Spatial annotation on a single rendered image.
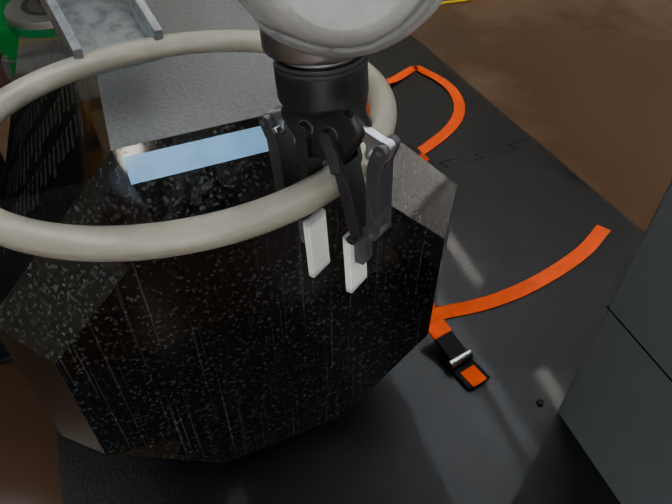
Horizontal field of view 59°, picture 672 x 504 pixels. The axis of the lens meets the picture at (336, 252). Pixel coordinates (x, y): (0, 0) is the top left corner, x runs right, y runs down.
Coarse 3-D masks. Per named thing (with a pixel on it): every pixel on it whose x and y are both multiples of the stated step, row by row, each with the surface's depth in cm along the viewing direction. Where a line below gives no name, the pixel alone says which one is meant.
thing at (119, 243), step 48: (144, 48) 82; (192, 48) 83; (240, 48) 83; (0, 96) 70; (384, 96) 64; (288, 192) 51; (336, 192) 53; (0, 240) 49; (48, 240) 48; (96, 240) 47; (144, 240) 47; (192, 240) 48; (240, 240) 49
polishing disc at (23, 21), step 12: (12, 0) 113; (24, 0) 112; (36, 0) 112; (12, 12) 109; (24, 12) 108; (36, 12) 108; (12, 24) 107; (24, 24) 105; (36, 24) 104; (48, 24) 104
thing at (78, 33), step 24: (48, 0) 81; (72, 0) 88; (96, 0) 89; (120, 0) 90; (72, 24) 85; (96, 24) 86; (120, 24) 87; (144, 24) 84; (72, 48) 77; (96, 48) 83
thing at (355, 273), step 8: (344, 240) 55; (344, 248) 56; (352, 248) 56; (344, 256) 56; (352, 256) 56; (344, 264) 57; (352, 264) 57; (360, 264) 58; (352, 272) 57; (360, 272) 59; (352, 280) 58; (360, 280) 60; (352, 288) 59
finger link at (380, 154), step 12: (384, 144) 47; (396, 144) 48; (372, 156) 48; (384, 156) 47; (372, 168) 48; (384, 168) 49; (372, 180) 49; (384, 180) 50; (372, 192) 50; (384, 192) 51; (372, 204) 51; (384, 204) 51; (372, 216) 52; (384, 216) 52; (372, 228) 52; (372, 240) 53
